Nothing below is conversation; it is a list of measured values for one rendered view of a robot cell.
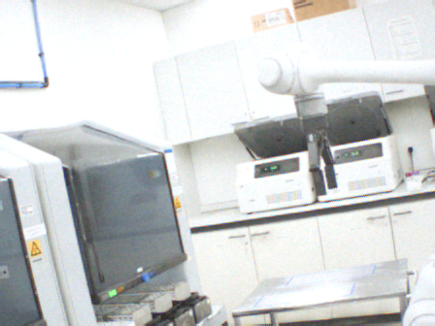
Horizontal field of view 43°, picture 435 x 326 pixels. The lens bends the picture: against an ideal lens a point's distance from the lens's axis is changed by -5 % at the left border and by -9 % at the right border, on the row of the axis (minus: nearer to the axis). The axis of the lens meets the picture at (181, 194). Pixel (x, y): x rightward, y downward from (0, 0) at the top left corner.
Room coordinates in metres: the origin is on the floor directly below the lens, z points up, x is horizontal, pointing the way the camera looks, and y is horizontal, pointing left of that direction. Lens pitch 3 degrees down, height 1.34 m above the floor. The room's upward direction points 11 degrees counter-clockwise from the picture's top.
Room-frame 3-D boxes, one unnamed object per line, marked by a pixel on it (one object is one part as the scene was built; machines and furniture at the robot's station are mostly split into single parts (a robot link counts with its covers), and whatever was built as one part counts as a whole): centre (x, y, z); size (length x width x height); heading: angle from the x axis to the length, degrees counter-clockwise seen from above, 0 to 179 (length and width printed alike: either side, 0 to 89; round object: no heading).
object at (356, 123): (3.95, -1.28, 1.24); 0.62 x 0.56 x 0.69; 151
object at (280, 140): (4.23, -0.77, 1.22); 0.62 x 0.56 x 0.64; 149
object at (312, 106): (1.58, -0.40, 1.43); 0.09 x 0.09 x 0.06
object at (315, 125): (1.58, -0.40, 1.36); 0.08 x 0.07 x 0.09; 151
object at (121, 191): (2.17, 0.40, 1.28); 0.61 x 0.51 x 0.63; 151
